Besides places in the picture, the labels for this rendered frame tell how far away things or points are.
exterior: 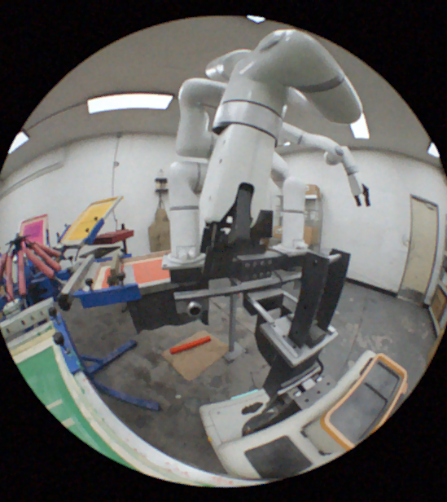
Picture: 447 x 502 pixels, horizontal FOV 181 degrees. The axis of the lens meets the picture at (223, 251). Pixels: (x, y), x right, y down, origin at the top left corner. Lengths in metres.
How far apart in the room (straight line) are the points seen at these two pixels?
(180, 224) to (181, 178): 0.14
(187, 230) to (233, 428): 1.01
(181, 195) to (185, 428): 1.38
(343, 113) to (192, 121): 0.38
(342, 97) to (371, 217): 3.43
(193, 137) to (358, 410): 0.73
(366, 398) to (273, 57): 0.47
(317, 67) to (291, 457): 0.52
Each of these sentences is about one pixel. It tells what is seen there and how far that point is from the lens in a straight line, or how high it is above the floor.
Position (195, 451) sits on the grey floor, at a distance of 1.30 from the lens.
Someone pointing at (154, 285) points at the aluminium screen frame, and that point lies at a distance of 0.70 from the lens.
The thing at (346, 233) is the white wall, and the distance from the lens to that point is 3.61.
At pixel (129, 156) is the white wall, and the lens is 3.15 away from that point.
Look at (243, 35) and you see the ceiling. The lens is 1.81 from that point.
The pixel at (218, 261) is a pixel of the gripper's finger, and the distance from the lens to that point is 0.17.
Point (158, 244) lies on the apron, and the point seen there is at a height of 0.74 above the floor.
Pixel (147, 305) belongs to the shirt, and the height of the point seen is 0.85.
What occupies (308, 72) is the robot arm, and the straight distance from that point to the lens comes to 0.15.
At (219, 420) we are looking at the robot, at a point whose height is 0.28.
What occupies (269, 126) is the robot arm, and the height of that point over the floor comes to 1.37.
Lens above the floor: 1.28
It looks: 14 degrees down
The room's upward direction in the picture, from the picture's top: straight up
